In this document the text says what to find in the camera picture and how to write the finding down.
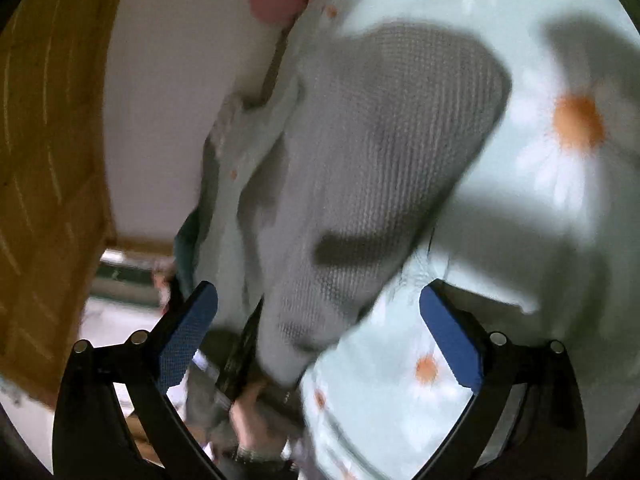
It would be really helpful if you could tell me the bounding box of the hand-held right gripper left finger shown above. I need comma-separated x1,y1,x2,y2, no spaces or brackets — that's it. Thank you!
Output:
52,281,226,480

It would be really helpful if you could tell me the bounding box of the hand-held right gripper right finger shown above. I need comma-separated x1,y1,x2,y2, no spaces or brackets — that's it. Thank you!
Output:
415,279,589,480

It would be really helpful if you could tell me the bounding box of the grey knitted sweater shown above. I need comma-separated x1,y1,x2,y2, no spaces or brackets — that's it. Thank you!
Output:
200,22,514,392

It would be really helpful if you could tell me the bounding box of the olive green clothes pile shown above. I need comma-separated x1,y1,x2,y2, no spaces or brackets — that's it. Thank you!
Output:
185,327,251,442

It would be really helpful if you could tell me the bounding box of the person's left hand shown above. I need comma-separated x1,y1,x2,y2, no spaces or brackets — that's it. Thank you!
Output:
227,379,307,466

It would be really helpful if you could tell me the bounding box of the teal pillow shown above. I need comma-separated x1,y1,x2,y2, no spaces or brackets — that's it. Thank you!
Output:
172,210,204,292

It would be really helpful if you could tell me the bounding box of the daisy print duvet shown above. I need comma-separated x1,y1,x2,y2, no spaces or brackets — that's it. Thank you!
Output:
200,0,640,480

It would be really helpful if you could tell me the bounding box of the wooden bunk bed frame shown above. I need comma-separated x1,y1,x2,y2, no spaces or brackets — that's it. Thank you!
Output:
0,0,177,407

